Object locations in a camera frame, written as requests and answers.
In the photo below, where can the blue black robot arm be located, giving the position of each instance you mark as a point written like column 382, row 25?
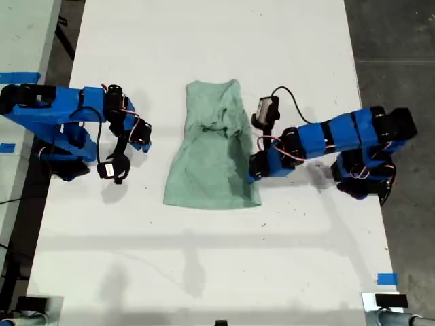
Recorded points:
column 340, row 132
column 68, row 105

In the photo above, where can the small black box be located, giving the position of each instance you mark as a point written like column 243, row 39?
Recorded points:
column 32, row 303
column 391, row 300

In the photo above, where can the pale green T-shirt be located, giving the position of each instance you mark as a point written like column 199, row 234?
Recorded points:
column 204, row 176

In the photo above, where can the blue tape rectangle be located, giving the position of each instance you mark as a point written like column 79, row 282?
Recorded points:
column 386, row 279

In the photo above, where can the white mounting plate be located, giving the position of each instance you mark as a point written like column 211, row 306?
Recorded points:
column 56, row 312
column 367, row 302

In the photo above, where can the grey tube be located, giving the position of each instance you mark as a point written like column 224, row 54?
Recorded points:
column 397, row 319
column 20, row 321

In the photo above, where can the small black clamp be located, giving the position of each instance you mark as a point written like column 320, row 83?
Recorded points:
column 221, row 323

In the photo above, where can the short black camera stalk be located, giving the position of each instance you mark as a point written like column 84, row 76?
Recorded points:
column 269, row 134
column 118, row 146

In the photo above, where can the short blue tape strip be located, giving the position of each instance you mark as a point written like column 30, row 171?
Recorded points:
column 7, row 148

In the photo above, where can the black stand leg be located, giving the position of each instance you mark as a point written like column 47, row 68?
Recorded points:
column 65, row 34

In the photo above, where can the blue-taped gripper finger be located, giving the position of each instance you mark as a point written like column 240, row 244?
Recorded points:
column 252, row 179
column 144, row 148

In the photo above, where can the pale grey side table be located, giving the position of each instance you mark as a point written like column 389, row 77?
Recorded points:
column 20, row 34

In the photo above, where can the black camera box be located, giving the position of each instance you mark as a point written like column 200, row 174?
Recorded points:
column 109, row 169
column 266, row 110

